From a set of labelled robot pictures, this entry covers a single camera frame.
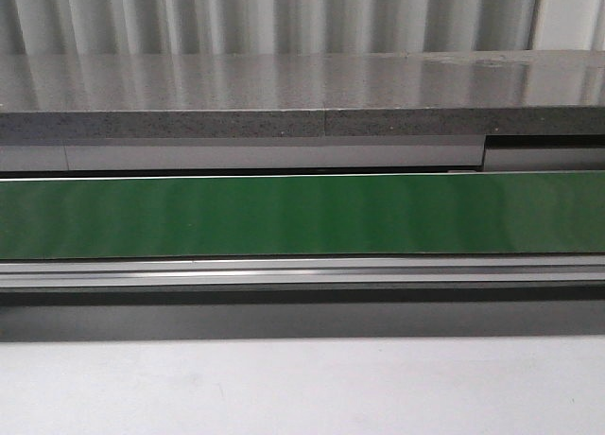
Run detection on grey speckled stone counter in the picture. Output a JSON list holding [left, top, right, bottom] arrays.
[[1, 51, 604, 142]]

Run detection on green conveyor belt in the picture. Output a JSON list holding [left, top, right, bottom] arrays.
[[1, 171, 604, 261]]

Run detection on grey cabinet panel under counter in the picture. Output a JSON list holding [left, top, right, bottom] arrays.
[[1, 135, 604, 172]]

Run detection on grey corrugated curtain backdrop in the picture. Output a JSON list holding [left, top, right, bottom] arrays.
[[1, 0, 604, 55]]

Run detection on aluminium conveyor front rail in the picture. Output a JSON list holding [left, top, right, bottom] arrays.
[[1, 254, 604, 290]]

